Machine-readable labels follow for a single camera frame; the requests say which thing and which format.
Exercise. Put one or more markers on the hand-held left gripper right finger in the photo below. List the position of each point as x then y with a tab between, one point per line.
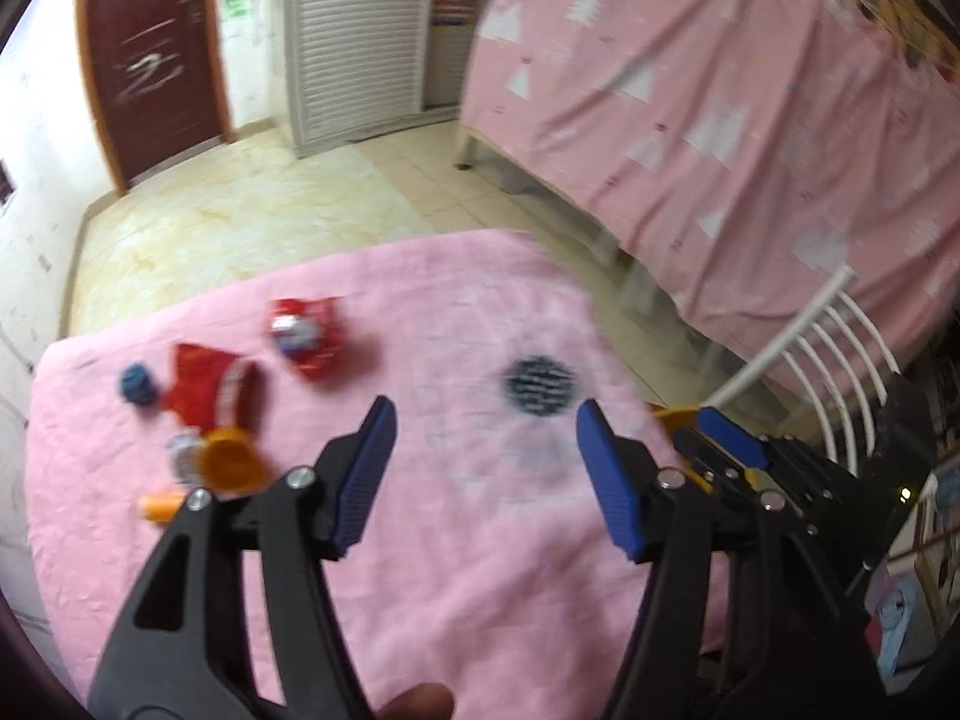
611	487

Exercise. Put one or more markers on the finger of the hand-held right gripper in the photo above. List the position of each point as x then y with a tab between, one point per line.
731	436
709	465

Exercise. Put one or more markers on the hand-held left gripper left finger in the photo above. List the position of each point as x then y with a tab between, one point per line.
364	480

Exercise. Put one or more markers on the person's left hand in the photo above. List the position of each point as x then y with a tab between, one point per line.
416	703

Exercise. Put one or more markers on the white metal chair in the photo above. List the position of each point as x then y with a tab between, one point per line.
795	330

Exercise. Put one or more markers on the orange plastic cup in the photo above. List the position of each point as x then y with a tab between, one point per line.
229	463

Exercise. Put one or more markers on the shiny red snack wrapper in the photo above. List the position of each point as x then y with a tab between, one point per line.
307	337

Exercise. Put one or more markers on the small silver foil piece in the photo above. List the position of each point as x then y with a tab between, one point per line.
184	457

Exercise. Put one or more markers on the red plastic wrapper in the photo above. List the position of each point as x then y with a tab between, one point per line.
199	382

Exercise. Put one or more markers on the small orange box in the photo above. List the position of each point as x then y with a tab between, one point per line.
161	506

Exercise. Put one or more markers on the blue bottle cap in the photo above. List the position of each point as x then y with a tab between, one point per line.
139	384

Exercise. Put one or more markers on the pink patterned bed sheet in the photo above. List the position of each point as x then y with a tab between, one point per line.
712	105

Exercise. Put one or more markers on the white louvred wardrobe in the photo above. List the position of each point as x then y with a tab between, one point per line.
360	37

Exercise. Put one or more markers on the dark brown door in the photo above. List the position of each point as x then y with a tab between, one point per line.
150	52

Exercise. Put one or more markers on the black wall box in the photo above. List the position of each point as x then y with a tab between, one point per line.
6	180

